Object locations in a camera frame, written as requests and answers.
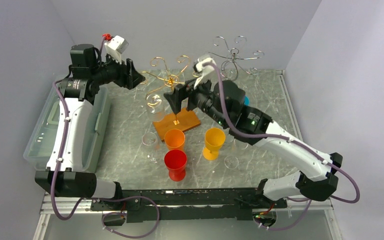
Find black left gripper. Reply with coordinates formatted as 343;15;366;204
91;51;145;90

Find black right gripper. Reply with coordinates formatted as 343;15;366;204
164;71;229;127

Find gold wire rack wooden base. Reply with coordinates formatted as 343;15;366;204
139;55;202;143

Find clear wine glass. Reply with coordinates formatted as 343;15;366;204
141;132;160;164
145;93;166;122
224;139;249;170

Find orange plastic wine glass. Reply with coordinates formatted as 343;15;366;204
164;129;186;151

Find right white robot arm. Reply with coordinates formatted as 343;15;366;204
163;79;343;208

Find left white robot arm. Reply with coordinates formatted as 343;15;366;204
34;40;145;210

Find yellow plastic wine glass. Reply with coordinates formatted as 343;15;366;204
202;127;226;161

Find blue plastic wine glass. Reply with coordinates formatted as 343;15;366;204
243;95;250;106

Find red plastic wine glass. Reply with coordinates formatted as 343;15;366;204
164;149;188;182

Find clear plastic storage bin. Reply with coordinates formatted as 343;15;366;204
23;85;111;173

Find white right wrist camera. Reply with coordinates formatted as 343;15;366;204
193;54;217;90

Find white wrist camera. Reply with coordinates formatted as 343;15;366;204
193;54;217;90
103;35;129;64

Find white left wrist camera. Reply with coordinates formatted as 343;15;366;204
103;35;129;64

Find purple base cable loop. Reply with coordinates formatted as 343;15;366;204
101;196;161;239

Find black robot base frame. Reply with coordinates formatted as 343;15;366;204
93;187;287;223

